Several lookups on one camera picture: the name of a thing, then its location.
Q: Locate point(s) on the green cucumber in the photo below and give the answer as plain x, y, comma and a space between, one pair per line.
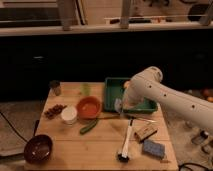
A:
88, 127

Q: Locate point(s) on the white cup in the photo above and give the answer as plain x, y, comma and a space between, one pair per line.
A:
69, 115

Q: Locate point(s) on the knife with wooden handle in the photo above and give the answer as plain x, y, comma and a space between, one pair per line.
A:
126, 116

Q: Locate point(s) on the metal cup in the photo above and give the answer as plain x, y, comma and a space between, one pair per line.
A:
55, 87

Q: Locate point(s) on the brown wooden block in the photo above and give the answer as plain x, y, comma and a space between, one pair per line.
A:
145, 132

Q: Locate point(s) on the orange bowl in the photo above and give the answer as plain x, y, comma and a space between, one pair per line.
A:
89, 107

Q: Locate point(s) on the light blue towel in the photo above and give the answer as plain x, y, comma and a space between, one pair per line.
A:
118, 106

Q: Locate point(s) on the dark brown bowl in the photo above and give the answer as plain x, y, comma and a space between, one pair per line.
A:
38, 149

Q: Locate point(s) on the orange fruit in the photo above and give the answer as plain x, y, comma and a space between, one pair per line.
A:
126, 84

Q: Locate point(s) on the green plastic tray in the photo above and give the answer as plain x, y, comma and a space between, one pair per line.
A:
114, 89

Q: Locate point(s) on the spice jar dark lid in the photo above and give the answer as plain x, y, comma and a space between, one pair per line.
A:
200, 138

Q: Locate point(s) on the brown grape cluster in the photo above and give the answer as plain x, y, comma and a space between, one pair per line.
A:
54, 111

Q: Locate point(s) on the blue sponge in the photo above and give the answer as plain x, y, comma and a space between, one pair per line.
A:
153, 148

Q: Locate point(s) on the white handled dish brush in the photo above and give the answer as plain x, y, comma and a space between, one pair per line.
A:
122, 154

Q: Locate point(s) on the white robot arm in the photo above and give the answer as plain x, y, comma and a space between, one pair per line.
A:
147, 84

